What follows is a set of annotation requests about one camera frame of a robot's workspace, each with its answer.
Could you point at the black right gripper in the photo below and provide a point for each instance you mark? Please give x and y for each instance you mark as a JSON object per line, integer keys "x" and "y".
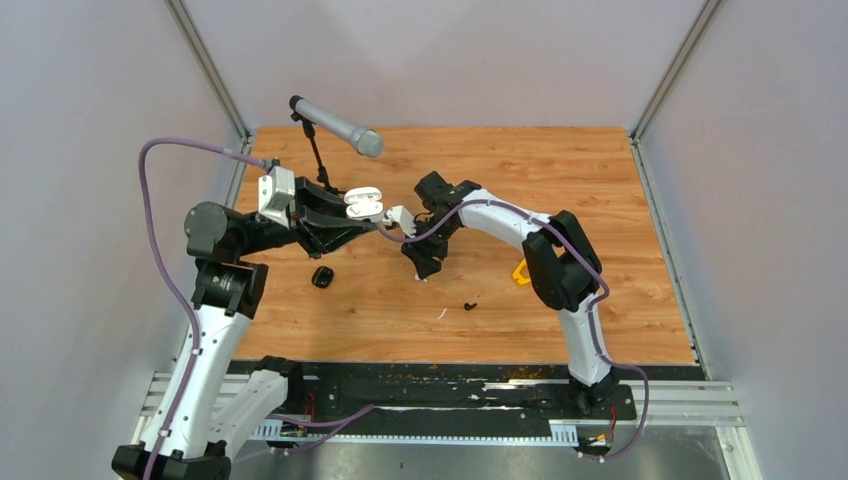
{"x": 423, "y": 255}

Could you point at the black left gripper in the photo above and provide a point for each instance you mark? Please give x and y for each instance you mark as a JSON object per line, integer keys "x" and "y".
{"x": 316, "y": 198}

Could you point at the white gold earbud charging case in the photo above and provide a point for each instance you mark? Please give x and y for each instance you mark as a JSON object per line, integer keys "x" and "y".
{"x": 364, "y": 204}

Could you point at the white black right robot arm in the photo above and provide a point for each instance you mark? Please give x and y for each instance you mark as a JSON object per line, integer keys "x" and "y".
{"x": 563, "y": 267}

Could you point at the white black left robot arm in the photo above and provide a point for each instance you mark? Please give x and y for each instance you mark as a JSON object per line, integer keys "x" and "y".
{"x": 191, "y": 435}

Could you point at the black earbud case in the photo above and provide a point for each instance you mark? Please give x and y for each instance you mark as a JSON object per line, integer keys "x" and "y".
{"x": 322, "y": 277}

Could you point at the grey microphone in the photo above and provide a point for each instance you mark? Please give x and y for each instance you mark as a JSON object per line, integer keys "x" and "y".
{"x": 365, "y": 141}

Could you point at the yellow triangular plastic piece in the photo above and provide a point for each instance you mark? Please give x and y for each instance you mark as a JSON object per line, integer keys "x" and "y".
{"x": 520, "y": 274}

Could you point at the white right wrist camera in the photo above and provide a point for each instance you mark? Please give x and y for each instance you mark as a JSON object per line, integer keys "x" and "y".
{"x": 400, "y": 217}

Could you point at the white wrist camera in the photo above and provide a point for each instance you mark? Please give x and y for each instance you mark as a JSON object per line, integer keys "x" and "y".
{"x": 400, "y": 217}
{"x": 276, "y": 191}

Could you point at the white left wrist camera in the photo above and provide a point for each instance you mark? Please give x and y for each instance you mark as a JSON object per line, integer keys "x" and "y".
{"x": 276, "y": 191}

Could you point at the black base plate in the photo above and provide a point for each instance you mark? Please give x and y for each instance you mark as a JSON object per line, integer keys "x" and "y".
{"x": 453, "y": 400}

